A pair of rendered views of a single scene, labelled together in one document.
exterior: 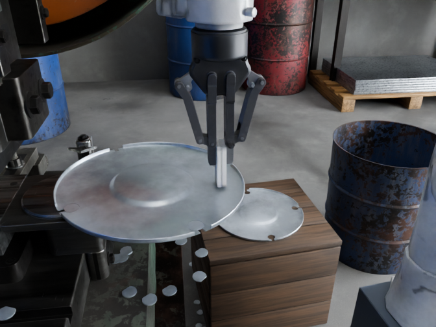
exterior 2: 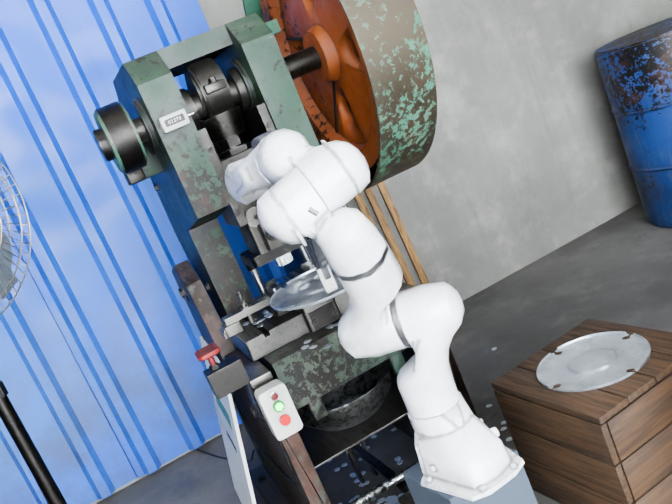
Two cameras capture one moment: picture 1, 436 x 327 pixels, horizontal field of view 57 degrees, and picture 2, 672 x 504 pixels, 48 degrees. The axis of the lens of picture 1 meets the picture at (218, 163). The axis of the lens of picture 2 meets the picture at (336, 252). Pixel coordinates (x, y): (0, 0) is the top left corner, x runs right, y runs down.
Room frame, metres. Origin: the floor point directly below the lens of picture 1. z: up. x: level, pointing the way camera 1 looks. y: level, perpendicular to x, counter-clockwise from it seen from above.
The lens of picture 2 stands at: (0.30, -1.82, 1.28)
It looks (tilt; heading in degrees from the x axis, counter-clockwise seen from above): 13 degrees down; 81
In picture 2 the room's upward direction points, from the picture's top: 23 degrees counter-clockwise
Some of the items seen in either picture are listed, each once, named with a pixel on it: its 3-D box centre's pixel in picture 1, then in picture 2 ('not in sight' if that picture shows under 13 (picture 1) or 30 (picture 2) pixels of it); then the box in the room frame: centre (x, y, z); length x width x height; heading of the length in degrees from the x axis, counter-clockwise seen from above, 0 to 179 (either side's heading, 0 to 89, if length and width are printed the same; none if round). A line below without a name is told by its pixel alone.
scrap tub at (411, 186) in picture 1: (378, 195); not in sight; (1.35, -0.64, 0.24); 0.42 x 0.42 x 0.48
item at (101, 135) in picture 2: not in sight; (212, 99); (0.50, 0.36, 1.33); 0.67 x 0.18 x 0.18; 7
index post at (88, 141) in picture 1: (86, 157); not in sight; (0.69, 0.25, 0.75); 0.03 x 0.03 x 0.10; 7
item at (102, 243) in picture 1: (104, 226); (317, 303); (0.52, 0.18, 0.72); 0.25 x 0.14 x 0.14; 97
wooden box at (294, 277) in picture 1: (255, 254); (612, 419); (1.08, -0.13, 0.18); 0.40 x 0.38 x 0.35; 103
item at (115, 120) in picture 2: not in sight; (132, 140); (0.25, 0.34, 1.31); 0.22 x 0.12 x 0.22; 97
